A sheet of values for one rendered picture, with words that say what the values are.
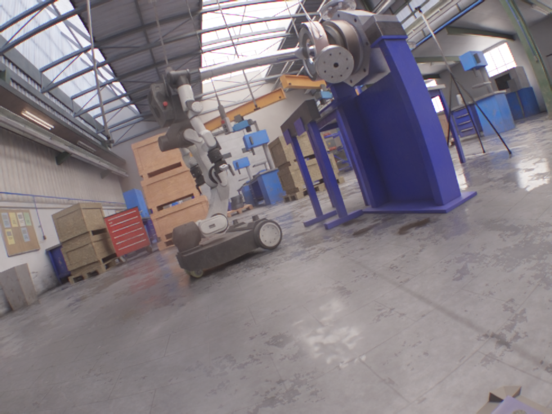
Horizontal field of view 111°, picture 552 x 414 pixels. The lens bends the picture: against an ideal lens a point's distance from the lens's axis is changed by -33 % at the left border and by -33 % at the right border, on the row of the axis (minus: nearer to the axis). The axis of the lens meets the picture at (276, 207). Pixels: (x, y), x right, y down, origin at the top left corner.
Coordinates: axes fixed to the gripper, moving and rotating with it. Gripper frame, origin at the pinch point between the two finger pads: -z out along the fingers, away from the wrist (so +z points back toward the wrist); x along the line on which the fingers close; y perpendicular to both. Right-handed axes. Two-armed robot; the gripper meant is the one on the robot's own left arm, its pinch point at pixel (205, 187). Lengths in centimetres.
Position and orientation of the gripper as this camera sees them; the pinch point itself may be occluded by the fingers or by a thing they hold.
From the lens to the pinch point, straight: 229.9
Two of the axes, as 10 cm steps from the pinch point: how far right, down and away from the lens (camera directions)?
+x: 7.0, -4.9, 5.1
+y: -5.3, 1.3, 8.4
